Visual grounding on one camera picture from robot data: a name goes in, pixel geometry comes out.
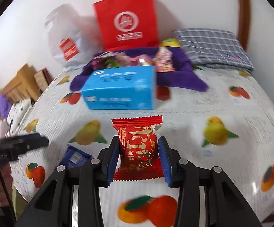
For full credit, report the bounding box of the patterned brown book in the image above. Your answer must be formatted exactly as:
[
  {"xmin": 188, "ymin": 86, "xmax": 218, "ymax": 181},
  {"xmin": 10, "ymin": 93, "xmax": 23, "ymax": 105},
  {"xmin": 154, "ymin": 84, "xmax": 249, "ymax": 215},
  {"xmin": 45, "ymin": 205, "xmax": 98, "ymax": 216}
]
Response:
[{"xmin": 34, "ymin": 68, "xmax": 54, "ymax": 93}]

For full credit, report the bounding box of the grey checked folded cloth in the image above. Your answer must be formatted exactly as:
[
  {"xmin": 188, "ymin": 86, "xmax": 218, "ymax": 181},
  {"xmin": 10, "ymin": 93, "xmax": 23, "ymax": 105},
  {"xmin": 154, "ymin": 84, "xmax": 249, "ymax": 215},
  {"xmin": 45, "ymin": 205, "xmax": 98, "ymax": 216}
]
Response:
[{"xmin": 174, "ymin": 28, "xmax": 254, "ymax": 71}]

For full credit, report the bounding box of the brown wooden door frame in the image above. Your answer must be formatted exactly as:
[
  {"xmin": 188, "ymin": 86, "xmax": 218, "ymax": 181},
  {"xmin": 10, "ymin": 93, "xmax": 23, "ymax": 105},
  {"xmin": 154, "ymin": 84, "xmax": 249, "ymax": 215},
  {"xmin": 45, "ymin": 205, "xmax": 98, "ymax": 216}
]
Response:
[{"xmin": 236, "ymin": 0, "xmax": 250, "ymax": 51}]

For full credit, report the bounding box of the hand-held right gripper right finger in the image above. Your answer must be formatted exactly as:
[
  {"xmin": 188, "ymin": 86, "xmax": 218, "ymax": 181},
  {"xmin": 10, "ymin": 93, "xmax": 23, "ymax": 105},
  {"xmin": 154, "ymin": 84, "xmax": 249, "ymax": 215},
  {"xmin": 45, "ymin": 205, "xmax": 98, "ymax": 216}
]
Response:
[{"xmin": 158, "ymin": 137, "xmax": 263, "ymax": 227}]

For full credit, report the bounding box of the red snack packet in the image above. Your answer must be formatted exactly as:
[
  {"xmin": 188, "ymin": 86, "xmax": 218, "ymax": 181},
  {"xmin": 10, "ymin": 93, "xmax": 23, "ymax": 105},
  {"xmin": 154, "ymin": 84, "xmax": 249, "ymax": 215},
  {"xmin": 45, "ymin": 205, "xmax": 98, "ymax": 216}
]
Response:
[{"xmin": 111, "ymin": 115, "xmax": 164, "ymax": 181}]

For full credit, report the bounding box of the white plastic shopping bag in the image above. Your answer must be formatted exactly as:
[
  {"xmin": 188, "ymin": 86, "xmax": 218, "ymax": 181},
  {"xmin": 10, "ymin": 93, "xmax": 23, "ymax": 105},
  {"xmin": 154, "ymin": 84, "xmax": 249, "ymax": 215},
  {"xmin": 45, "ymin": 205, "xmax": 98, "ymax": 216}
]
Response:
[{"xmin": 44, "ymin": 3, "xmax": 104, "ymax": 72}]

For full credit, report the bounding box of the dark blue snack packet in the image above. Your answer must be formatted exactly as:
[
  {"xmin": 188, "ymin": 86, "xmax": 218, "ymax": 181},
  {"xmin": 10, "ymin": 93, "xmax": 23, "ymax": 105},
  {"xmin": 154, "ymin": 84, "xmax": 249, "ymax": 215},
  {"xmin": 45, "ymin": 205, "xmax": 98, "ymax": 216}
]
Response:
[{"xmin": 59, "ymin": 145, "xmax": 93, "ymax": 169}]

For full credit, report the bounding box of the blue tissue box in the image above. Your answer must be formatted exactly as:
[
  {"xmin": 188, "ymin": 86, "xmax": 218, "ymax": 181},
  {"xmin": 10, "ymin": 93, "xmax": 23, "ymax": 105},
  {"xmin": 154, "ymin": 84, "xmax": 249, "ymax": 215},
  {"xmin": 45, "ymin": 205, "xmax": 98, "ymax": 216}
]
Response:
[{"xmin": 80, "ymin": 65, "xmax": 157, "ymax": 110}]

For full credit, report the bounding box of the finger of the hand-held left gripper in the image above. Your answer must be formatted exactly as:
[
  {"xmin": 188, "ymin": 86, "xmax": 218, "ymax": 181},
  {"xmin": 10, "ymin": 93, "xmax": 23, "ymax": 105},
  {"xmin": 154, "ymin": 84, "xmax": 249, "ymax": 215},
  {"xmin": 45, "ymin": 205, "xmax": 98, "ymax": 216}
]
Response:
[
  {"xmin": 21, "ymin": 133, "xmax": 43, "ymax": 139},
  {"xmin": 9, "ymin": 136, "xmax": 50, "ymax": 152}
]

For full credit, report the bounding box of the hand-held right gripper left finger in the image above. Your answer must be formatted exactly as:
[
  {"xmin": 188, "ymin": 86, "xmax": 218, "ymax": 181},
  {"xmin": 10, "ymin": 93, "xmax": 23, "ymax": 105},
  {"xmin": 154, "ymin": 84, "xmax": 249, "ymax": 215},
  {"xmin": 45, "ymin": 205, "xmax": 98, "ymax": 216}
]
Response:
[{"xmin": 16, "ymin": 136, "xmax": 121, "ymax": 227}]

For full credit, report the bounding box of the white floral pillow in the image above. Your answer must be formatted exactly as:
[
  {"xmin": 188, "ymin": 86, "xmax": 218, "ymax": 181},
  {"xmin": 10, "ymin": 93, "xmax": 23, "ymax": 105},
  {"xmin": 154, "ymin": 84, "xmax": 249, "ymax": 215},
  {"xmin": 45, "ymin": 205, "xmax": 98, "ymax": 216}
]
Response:
[{"xmin": 6, "ymin": 98, "xmax": 34, "ymax": 133}]

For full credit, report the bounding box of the pale pink snack packet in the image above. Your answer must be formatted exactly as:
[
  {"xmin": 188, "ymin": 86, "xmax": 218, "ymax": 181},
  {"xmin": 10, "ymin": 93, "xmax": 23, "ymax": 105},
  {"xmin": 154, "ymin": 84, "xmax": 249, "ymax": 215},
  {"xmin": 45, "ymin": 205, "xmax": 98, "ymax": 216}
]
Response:
[{"xmin": 118, "ymin": 53, "xmax": 140, "ymax": 67}]

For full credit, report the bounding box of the white strawberry snack packet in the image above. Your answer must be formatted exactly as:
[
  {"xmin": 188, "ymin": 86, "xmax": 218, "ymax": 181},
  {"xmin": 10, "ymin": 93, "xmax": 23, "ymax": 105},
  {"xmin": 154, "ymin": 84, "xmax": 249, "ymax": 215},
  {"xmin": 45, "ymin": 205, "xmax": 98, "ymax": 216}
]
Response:
[{"xmin": 154, "ymin": 47, "xmax": 176, "ymax": 72}]

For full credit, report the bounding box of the yellow green snack packet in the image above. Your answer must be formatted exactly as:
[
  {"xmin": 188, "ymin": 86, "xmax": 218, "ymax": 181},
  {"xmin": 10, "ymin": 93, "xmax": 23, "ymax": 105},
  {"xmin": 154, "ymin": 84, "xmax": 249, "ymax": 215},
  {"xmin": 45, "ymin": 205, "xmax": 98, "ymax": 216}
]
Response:
[{"xmin": 159, "ymin": 38, "xmax": 181, "ymax": 48}]

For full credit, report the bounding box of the person's left hand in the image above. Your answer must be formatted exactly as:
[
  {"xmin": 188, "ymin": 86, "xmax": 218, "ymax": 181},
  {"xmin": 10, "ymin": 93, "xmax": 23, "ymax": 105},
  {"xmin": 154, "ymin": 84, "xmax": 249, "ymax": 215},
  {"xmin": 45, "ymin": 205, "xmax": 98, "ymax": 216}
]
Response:
[{"xmin": 0, "ymin": 164, "xmax": 14, "ymax": 206}]

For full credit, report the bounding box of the purple fluffy cloth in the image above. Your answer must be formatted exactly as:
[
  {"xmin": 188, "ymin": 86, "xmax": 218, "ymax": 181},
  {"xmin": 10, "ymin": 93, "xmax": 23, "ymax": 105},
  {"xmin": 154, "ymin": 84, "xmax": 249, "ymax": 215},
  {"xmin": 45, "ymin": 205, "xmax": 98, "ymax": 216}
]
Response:
[{"xmin": 0, "ymin": 95, "xmax": 12, "ymax": 120}]

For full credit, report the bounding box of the magenta snack packet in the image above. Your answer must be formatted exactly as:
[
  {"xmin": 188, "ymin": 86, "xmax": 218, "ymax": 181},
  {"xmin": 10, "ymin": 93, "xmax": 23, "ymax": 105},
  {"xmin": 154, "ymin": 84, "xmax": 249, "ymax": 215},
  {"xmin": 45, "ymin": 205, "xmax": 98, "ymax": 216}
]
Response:
[{"xmin": 91, "ymin": 53, "xmax": 111, "ymax": 69}]

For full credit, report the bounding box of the purple towel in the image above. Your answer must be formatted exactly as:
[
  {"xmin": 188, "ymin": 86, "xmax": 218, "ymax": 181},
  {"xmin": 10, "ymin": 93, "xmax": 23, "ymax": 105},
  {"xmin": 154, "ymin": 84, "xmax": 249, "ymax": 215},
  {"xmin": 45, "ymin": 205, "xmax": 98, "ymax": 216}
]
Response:
[{"xmin": 70, "ymin": 47, "xmax": 208, "ymax": 92}]

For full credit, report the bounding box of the wooden bed headboard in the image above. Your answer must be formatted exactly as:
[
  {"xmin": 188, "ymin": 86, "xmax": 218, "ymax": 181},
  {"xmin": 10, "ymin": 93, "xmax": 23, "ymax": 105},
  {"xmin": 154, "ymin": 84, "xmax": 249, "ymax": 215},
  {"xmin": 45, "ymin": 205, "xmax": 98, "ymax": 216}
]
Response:
[{"xmin": 0, "ymin": 63, "xmax": 43, "ymax": 104}]

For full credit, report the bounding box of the red paper carrier bag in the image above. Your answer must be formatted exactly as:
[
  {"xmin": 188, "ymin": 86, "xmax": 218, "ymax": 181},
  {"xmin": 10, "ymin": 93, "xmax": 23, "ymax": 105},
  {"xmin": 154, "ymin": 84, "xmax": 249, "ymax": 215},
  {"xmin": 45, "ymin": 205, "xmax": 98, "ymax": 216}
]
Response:
[{"xmin": 93, "ymin": 0, "xmax": 160, "ymax": 52}]

